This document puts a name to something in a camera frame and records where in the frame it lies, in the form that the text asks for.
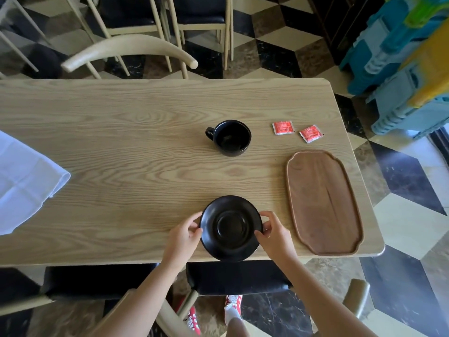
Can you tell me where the person's right hand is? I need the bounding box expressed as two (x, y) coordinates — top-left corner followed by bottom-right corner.
(254, 210), (299, 269)

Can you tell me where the person's left hand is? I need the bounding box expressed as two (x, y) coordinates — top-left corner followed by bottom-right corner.
(162, 211), (204, 273)

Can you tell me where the black saucer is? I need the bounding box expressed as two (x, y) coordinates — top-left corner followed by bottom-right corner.
(199, 195), (264, 262)

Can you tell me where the person's right forearm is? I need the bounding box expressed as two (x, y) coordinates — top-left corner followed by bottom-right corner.
(272, 255), (379, 337)

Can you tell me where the person's left forearm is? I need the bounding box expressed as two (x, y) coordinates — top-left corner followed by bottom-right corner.
(92, 259), (190, 337)

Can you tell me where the beige chair with black seat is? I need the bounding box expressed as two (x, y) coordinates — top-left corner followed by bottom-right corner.
(0, 263), (160, 317)
(0, 0), (53, 73)
(163, 0), (235, 71)
(89, 261), (371, 337)
(65, 0), (173, 78)

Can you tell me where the brown wooden tray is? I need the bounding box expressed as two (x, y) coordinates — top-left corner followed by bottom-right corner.
(286, 150), (364, 256)

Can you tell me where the person's right red white sneaker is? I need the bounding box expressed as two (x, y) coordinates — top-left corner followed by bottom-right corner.
(224, 295), (243, 325)

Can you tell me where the person's red white sneaker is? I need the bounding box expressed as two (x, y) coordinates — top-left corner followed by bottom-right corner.
(175, 296), (201, 336)
(224, 295), (243, 325)

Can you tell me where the person's left red white sneaker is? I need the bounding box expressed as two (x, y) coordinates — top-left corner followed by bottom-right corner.
(175, 296), (201, 336)

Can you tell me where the person's right leg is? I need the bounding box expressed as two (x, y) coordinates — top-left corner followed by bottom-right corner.
(226, 316), (250, 337)

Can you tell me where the black cup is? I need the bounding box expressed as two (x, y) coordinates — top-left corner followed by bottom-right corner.
(205, 120), (252, 158)

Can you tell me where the red sachet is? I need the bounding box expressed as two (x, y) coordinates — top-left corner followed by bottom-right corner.
(299, 124), (324, 144)
(272, 121), (295, 136)

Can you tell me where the white cloth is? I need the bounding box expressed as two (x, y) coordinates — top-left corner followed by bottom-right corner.
(0, 130), (71, 236)

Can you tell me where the beige chair with curved backrest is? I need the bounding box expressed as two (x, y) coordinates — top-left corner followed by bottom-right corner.
(61, 34), (199, 80)

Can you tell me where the dark wooden cabinet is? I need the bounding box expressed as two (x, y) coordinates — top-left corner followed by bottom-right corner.
(307, 0), (386, 66)

